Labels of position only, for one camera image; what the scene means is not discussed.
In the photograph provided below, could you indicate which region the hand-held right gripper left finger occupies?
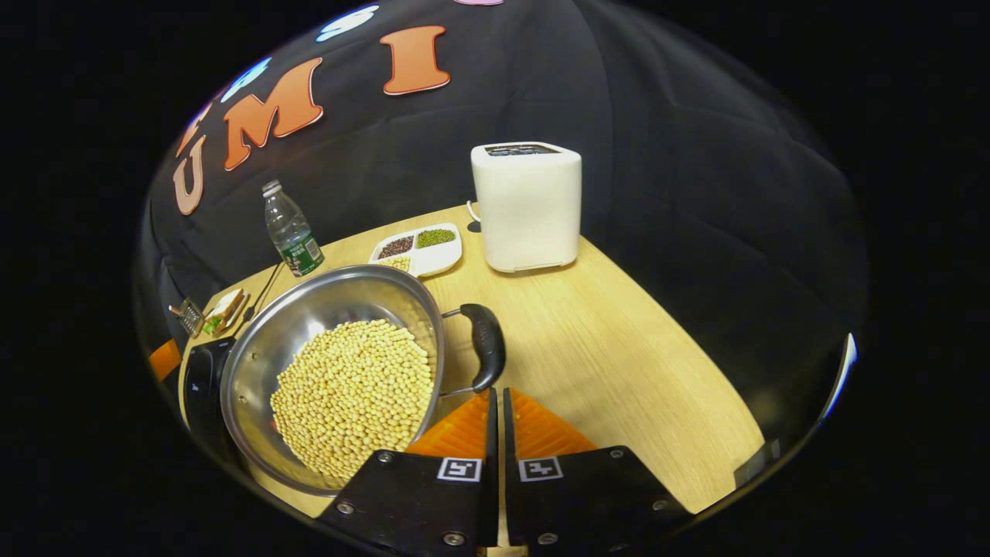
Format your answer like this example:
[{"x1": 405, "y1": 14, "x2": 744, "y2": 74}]
[{"x1": 317, "y1": 389, "x2": 500, "y2": 556}]

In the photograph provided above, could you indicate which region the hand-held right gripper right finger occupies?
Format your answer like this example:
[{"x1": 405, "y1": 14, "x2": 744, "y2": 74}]
[{"x1": 503, "y1": 387, "x2": 693, "y2": 554}]

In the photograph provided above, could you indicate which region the clear plastic water bottle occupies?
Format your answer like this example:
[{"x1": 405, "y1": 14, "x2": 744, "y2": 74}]
[{"x1": 261, "y1": 179, "x2": 326, "y2": 278}]

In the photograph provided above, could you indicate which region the black induction cooktop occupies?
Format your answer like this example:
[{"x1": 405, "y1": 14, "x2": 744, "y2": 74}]
[{"x1": 182, "y1": 337, "x2": 241, "y2": 465}]

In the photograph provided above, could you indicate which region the heap of soybeans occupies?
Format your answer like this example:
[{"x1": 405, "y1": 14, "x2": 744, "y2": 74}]
[{"x1": 269, "y1": 319, "x2": 435, "y2": 480}]

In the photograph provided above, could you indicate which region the black chair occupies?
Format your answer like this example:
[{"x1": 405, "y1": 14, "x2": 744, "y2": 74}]
[{"x1": 733, "y1": 437, "x2": 782, "y2": 488}]

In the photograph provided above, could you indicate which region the white toaster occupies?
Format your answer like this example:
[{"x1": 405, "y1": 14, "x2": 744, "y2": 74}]
[{"x1": 470, "y1": 142, "x2": 582, "y2": 274}]

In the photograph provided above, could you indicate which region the black cooktop cable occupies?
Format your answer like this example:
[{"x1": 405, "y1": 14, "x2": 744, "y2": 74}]
[{"x1": 246, "y1": 261, "x2": 285, "y2": 322}]

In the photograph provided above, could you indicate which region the steel pot with black handles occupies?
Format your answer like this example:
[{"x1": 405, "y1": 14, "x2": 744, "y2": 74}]
[{"x1": 220, "y1": 265, "x2": 507, "y2": 497}]

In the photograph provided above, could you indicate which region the wire mesh holder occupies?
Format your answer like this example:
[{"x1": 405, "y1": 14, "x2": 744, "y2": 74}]
[{"x1": 169, "y1": 298, "x2": 205, "y2": 338}]

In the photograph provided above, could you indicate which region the white divided dish of beans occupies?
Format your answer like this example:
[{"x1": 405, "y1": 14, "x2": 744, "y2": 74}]
[{"x1": 369, "y1": 223, "x2": 463, "y2": 279}]

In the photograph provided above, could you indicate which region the white plate with sandwich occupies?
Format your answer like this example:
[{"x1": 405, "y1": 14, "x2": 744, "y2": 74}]
[{"x1": 201, "y1": 288, "x2": 251, "y2": 337}]

